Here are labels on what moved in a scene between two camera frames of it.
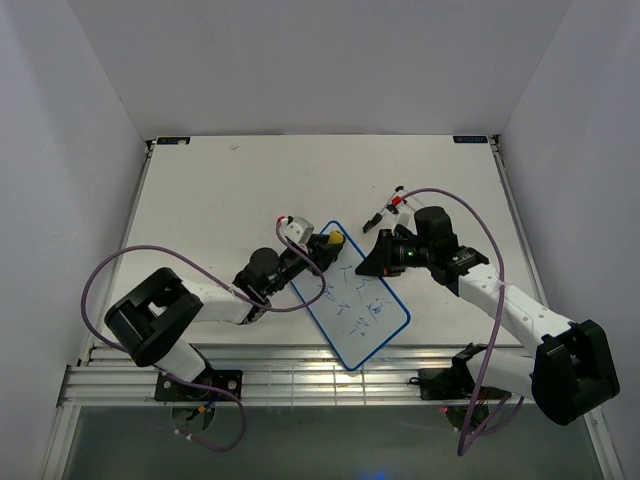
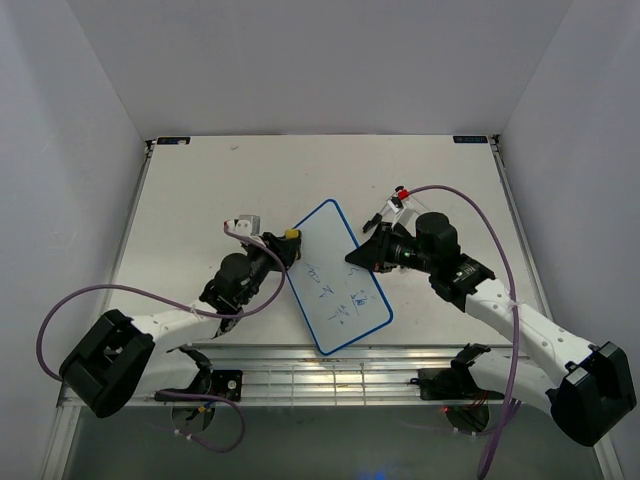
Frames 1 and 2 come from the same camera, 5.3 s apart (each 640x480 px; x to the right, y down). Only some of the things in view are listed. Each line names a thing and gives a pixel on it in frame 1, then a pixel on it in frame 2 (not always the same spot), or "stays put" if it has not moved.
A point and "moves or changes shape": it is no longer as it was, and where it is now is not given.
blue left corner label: (172, 140) stays put
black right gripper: (380, 261) stays put
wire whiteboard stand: (400, 197) stays put
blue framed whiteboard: (360, 311) moves or changes shape
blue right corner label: (470, 139) stays put
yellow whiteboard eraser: (335, 237) moves or changes shape
